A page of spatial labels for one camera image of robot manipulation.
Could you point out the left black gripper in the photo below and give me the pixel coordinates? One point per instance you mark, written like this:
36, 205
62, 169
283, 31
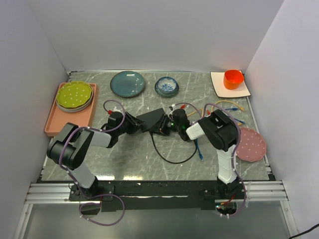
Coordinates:
133, 121

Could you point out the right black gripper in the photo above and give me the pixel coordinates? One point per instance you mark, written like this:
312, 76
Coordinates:
161, 130

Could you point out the black network switch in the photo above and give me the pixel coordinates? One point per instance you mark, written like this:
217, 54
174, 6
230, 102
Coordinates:
150, 118

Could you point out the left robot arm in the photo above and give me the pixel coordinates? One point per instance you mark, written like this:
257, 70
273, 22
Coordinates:
69, 148

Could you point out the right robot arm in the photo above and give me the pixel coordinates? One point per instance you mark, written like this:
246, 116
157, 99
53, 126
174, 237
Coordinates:
217, 127

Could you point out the blue patterned saucer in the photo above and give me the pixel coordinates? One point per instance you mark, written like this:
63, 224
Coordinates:
171, 94

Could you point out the blue white porcelain bowl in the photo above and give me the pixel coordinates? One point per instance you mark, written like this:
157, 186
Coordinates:
167, 85

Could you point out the dark teal round plate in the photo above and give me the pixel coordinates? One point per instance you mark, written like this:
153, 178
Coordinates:
127, 84

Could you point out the green dotted plate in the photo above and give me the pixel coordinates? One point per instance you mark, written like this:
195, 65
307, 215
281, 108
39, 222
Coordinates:
74, 94

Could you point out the grey plate under green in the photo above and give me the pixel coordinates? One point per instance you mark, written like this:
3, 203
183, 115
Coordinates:
74, 110

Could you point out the white square plate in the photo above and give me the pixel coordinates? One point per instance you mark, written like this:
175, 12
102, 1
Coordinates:
222, 92

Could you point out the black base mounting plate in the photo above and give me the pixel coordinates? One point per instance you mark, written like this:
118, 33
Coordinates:
148, 195

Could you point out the pink rectangular tray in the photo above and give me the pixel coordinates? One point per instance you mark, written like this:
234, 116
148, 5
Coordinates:
58, 118

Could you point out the orange plastic cup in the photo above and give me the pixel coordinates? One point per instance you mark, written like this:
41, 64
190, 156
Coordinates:
233, 79

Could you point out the pink dotted plate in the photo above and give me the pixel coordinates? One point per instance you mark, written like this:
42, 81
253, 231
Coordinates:
252, 146

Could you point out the aluminium frame rail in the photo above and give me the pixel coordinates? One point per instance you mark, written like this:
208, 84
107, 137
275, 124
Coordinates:
54, 193

